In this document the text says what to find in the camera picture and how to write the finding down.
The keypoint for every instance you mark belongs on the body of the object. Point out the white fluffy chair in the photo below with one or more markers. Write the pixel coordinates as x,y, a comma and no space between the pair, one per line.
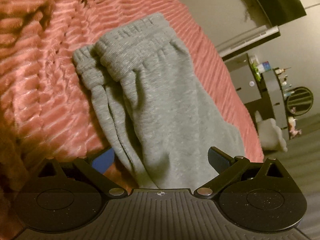
270,135

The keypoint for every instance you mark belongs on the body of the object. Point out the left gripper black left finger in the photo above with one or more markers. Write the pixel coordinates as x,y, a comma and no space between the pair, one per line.
62,197

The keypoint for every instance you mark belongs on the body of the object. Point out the grey drawer cabinet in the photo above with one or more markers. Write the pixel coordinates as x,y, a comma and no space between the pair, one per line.
243,78

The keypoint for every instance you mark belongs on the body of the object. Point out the grey sweatpants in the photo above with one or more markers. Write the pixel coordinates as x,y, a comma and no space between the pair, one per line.
151,106

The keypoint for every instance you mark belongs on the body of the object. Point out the pink plush toy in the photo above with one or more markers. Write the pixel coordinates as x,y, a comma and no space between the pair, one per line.
293,131

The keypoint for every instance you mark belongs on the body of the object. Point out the black vanity desk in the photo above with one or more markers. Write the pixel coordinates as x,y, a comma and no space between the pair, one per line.
273,102

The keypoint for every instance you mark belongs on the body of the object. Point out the round black wall mirror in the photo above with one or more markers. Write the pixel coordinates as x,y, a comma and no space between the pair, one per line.
299,101

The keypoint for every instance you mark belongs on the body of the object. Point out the pink ribbed blanket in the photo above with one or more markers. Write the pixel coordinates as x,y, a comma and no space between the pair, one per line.
44,110

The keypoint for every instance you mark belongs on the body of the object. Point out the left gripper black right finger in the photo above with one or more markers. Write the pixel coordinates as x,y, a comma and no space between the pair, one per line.
261,197

